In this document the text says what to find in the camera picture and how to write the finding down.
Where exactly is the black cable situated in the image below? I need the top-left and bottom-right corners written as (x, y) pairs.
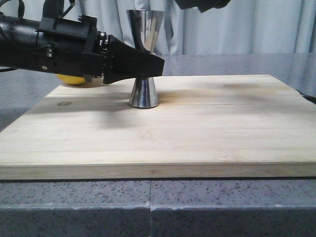
top-left (59, 0), bottom-right (76, 19)

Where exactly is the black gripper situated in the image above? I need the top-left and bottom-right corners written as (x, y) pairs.
top-left (175, 0), bottom-right (230, 13)
top-left (34, 15), bottom-right (164, 84)

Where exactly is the steel double jigger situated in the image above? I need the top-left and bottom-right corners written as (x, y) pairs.
top-left (127, 9), bottom-right (164, 109)

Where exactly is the black board handle loop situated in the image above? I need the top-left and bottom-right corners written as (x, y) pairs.
top-left (298, 91), bottom-right (316, 104)

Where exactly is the bamboo cutting board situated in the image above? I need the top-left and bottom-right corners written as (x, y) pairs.
top-left (0, 75), bottom-right (316, 180)

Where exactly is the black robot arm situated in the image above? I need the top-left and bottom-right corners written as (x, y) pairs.
top-left (0, 0), bottom-right (164, 84)

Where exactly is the yellow lemon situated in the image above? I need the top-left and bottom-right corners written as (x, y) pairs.
top-left (56, 74), bottom-right (85, 85)

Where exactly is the grey curtain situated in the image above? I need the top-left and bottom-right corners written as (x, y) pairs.
top-left (0, 0), bottom-right (316, 56)

